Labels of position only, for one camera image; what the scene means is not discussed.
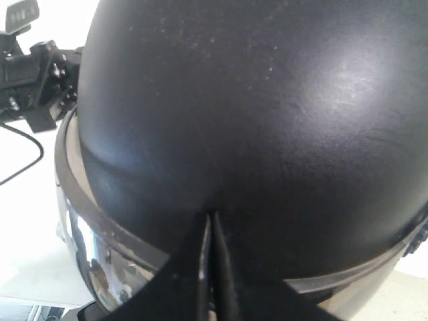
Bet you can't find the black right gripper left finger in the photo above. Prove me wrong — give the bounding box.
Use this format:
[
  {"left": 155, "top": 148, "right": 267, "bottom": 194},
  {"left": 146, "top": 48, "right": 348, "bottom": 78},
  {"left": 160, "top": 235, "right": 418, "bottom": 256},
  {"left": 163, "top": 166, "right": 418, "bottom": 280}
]
[{"left": 103, "top": 214, "right": 211, "bottom": 321}]

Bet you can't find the black helmet with visor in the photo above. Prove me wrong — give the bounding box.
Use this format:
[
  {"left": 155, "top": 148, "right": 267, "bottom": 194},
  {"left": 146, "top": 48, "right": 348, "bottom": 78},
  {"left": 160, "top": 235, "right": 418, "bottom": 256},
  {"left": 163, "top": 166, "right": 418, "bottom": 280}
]
[{"left": 53, "top": 0, "right": 428, "bottom": 310}]

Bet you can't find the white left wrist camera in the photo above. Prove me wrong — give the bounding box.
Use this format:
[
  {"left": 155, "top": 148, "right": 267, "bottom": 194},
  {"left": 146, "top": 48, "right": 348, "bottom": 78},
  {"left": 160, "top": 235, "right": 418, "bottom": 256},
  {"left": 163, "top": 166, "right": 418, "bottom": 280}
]
[{"left": 0, "top": 0, "right": 39, "bottom": 35}]

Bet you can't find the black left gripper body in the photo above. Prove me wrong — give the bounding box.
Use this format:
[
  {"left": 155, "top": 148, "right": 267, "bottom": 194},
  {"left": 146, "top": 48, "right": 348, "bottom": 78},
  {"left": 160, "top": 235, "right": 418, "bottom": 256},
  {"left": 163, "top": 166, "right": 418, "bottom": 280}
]
[{"left": 1, "top": 39, "right": 83, "bottom": 133}]

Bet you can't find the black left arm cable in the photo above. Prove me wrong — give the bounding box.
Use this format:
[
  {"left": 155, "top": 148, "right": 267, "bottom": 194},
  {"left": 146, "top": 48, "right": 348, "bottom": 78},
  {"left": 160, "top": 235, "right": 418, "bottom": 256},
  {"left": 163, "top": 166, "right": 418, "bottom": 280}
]
[{"left": 0, "top": 103, "right": 45, "bottom": 187}]

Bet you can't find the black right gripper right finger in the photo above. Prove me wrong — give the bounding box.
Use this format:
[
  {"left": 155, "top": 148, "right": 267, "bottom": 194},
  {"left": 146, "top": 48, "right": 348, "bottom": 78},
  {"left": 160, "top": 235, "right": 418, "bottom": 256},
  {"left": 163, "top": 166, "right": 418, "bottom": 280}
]
[{"left": 210, "top": 213, "right": 338, "bottom": 320}]

